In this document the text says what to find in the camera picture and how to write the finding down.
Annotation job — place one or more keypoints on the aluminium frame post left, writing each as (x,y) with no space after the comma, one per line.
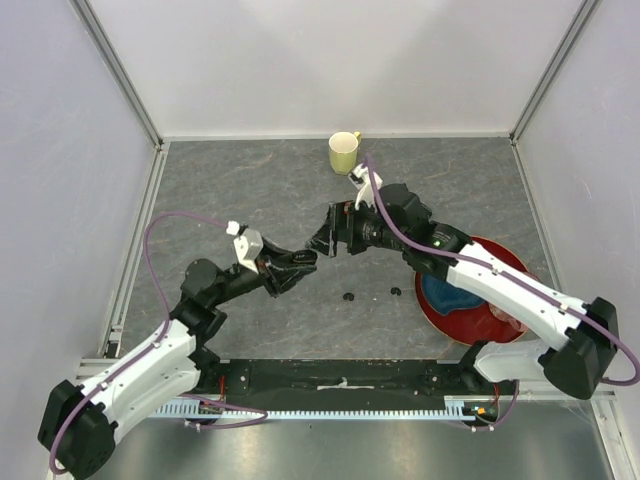
(100,38)

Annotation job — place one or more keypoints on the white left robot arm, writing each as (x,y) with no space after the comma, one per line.
(83,423)

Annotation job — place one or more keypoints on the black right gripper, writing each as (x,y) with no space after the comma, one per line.
(343,217)

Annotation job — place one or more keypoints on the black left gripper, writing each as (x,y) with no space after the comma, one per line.
(274,268)

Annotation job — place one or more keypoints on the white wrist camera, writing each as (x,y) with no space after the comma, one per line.
(364,182)
(248,244)

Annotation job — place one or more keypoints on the aluminium frame post right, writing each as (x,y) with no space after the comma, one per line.
(560,56)

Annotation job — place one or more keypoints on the blue leaf-shaped dish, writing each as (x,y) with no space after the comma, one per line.
(445,299)

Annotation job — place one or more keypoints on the aluminium frame post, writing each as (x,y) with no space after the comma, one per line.
(100,38)
(560,56)

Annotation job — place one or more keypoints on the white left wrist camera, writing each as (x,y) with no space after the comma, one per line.
(248,244)

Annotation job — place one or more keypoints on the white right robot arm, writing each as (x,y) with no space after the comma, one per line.
(575,343)

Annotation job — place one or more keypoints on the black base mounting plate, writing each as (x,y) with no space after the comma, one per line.
(344,385)

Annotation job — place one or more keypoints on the red round plate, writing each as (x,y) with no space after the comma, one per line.
(466,327)

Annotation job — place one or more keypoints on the pale green mug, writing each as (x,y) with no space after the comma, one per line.
(343,151)

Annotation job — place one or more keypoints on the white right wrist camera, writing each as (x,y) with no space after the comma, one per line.
(364,182)

